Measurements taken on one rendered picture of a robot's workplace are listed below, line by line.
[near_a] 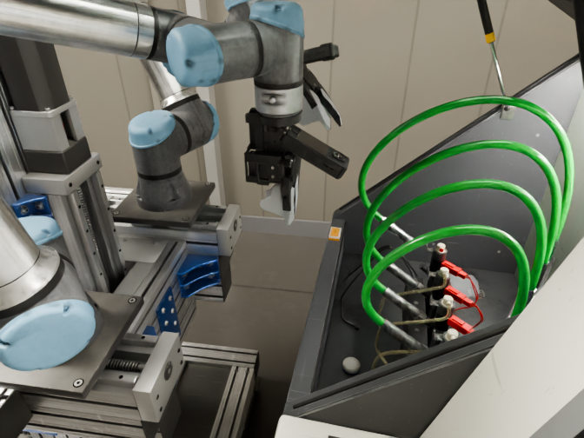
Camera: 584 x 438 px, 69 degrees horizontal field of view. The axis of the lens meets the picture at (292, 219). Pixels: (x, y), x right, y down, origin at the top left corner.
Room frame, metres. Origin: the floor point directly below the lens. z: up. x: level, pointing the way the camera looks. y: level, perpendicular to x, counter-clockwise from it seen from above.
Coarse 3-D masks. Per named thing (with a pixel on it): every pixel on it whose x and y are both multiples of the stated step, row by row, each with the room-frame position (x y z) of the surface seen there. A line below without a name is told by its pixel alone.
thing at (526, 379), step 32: (576, 256) 0.34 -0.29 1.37; (544, 288) 0.35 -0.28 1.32; (576, 288) 0.31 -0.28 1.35; (544, 320) 0.32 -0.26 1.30; (576, 320) 0.28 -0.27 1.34; (512, 352) 0.32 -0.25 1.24; (544, 352) 0.29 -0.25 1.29; (576, 352) 0.26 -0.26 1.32; (480, 384) 0.33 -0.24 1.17; (512, 384) 0.29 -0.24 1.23; (544, 384) 0.26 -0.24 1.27; (576, 384) 0.23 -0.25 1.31; (448, 416) 0.34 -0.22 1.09; (480, 416) 0.30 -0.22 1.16; (512, 416) 0.26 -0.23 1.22; (544, 416) 0.23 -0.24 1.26
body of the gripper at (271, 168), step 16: (256, 112) 0.65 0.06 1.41; (256, 128) 0.64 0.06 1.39; (272, 128) 0.66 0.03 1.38; (256, 144) 0.64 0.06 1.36; (272, 144) 0.64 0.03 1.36; (256, 160) 0.63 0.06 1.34; (272, 160) 0.62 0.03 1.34; (288, 160) 0.62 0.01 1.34; (256, 176) 0.63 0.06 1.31; (272, 176) 0.63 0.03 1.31
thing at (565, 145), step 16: (480, 96) 0.70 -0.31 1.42; (496, 96) 0.70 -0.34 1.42; (512, 96) 0.70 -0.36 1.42; (432, 112) 0.72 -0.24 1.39; (544, 112) 0.68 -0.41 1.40; (400, 128) 0.73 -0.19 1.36; (560, 128) 0.67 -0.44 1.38; (384, 144) 0.73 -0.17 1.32; (560, 144) 0.67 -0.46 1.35; (368, 160) 0.74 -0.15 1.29; (368, 208) 0.74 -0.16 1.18; (560, 224) 0.66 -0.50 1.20
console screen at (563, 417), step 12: (576, 396) 0.22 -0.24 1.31; (564, 408) 0.22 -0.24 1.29; (576, 408) 0.21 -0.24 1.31; (552, 420) 0.22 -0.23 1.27; (564, 420) 0.21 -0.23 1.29; (576, 420) 0.21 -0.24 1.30; (540, 432) 0.22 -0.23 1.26; (552, 432) 0.21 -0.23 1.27; (564, 432) 0.20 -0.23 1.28; (576, 432) 0.20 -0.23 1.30
